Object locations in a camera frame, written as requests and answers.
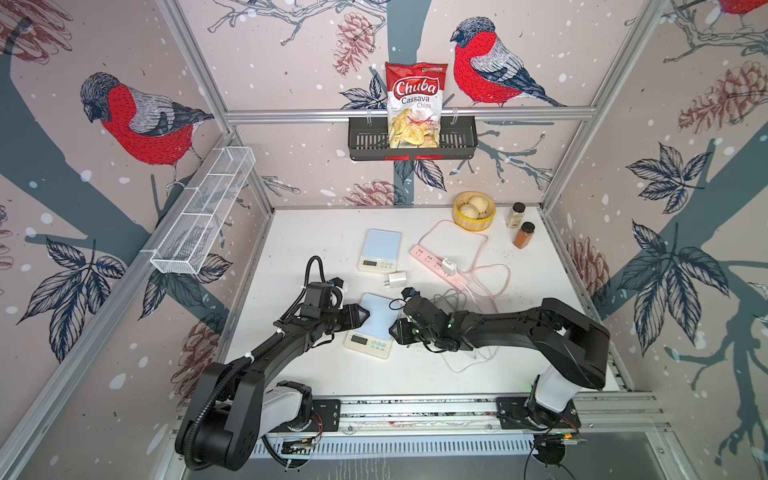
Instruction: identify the blue-top kitchen scale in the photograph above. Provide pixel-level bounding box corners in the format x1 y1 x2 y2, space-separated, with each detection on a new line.
357 229 402 274
344 293 399 360

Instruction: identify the white USB cable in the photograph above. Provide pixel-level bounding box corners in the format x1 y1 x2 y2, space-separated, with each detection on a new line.
440 272 499 374

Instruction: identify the white charger adapter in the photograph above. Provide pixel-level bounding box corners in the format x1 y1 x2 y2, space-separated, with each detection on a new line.
441 258 458 277
385 272 408 288

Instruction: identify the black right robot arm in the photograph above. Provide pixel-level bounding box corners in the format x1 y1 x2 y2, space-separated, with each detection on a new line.
389 287 610 432

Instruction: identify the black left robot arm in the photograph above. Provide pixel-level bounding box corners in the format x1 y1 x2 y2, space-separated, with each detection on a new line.
175 276 370 471

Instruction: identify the pink power strip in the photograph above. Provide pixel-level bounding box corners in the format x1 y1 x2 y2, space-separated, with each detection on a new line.
410 245 469 291

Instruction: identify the bun in bowl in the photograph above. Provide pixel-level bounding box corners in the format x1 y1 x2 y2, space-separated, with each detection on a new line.
459 203 480 219
468 195 489 214

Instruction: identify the yellow rimmed wooden bowl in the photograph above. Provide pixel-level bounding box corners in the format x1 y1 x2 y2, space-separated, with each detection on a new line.
452 191 496 232

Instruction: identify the brown spice jar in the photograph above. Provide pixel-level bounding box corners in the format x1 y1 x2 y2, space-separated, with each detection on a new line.
513 221 535 249

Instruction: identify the light spice jar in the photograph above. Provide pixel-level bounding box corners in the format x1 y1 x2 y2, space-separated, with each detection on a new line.
506 202 526 229

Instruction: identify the red cassava chips bag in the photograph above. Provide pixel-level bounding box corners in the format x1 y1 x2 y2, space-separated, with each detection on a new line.
385 62 448 149

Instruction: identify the grey USB cable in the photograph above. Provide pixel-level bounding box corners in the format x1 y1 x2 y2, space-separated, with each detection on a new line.
428 289 469 313

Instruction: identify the black hanging wire basket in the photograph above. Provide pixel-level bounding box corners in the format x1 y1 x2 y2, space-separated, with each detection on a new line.
348 116 478 161

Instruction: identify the white mesh wall shelf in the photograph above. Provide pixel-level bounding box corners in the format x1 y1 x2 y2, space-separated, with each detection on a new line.
150 146 255 275

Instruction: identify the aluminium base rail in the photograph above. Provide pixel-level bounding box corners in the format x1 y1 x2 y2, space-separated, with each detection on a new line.
297 391 671 438

